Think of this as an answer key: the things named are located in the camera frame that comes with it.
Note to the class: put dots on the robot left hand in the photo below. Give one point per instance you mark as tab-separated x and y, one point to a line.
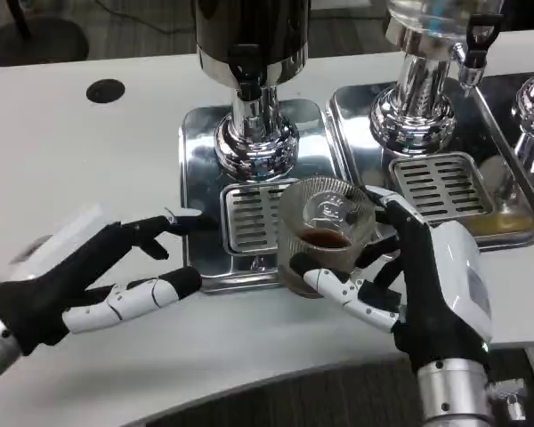
49	289

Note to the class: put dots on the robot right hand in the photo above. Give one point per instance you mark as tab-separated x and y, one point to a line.
436	289

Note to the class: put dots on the clear ribbed glass cup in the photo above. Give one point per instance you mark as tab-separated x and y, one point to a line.
325	213

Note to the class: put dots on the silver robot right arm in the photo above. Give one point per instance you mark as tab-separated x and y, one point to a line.
454	396

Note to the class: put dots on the steel slotted drip grid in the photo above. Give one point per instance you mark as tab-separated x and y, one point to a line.
249	218
442	184

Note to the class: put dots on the steel drip tray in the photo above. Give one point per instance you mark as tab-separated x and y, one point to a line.
360	133
200	178
498	111

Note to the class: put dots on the black round counter grommet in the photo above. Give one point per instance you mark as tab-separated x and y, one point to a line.
105	91

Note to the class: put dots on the clear tank drink dispenser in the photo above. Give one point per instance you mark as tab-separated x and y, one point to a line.
423	75

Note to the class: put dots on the black chair base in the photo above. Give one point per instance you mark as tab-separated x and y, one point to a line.
35	44

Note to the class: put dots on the dark tank drink dispenser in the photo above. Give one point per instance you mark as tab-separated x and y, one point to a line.
251	49

